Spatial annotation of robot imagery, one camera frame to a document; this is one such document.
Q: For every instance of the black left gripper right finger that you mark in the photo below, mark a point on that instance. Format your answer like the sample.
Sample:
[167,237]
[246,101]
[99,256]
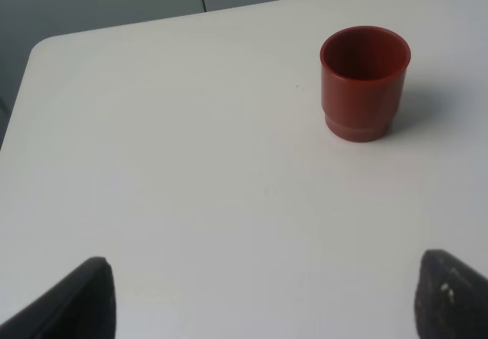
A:
[450,299]

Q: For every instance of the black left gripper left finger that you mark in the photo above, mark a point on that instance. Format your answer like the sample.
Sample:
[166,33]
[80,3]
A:
[81,305]

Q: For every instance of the red plastic cup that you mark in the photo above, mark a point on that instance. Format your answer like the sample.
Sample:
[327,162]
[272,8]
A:
[363,70]

